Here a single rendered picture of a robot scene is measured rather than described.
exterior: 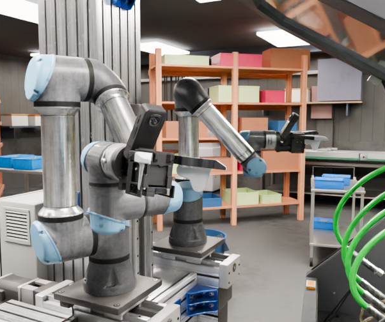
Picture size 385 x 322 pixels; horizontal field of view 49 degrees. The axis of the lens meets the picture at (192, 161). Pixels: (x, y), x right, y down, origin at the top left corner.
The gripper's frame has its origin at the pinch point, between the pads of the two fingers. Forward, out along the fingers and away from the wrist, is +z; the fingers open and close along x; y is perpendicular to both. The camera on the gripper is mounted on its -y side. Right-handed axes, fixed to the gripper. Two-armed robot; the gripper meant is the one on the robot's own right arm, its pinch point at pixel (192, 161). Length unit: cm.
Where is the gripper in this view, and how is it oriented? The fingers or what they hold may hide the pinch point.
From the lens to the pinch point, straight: 65.6
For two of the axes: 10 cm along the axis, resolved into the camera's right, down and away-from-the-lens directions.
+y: -1.1, 9.9, 0.2
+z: 6.1, 0.8, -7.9
